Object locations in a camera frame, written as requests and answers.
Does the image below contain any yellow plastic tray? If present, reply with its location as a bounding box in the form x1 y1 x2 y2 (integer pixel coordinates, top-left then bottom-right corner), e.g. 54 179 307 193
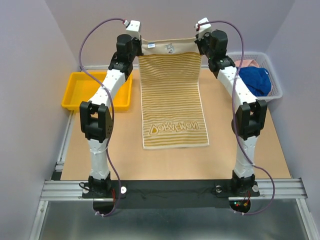
61 72 133 112

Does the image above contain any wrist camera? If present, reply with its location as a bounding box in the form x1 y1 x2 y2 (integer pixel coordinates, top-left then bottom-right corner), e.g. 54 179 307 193
123 20 141 41
194 17 212 40

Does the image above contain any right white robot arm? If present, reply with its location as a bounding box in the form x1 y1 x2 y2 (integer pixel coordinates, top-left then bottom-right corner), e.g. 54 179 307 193
195 30 267 197

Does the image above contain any yellow striped towel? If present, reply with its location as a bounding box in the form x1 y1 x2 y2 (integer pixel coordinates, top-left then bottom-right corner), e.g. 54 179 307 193
138 38 210 150

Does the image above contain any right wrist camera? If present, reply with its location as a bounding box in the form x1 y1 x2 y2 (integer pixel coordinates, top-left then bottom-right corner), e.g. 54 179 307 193
194 17 212 40

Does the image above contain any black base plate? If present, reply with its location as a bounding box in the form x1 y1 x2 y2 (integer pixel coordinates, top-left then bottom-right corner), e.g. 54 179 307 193
79 179 260 214

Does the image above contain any white plastic basket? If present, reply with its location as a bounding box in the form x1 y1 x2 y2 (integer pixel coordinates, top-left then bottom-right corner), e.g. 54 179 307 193
218 52 283 107

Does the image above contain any pink towel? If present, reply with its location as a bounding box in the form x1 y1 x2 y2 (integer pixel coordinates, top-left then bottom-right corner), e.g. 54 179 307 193
234 59 260 68

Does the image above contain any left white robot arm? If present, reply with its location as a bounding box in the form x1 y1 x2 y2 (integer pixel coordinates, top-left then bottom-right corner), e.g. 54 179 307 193
79 34 143 199

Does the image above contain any blue towel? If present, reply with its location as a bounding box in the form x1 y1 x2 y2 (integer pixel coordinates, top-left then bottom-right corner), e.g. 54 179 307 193
239 66 272 97

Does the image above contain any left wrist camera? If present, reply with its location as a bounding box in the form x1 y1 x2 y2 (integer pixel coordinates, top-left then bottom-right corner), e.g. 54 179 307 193
123 20 141 41

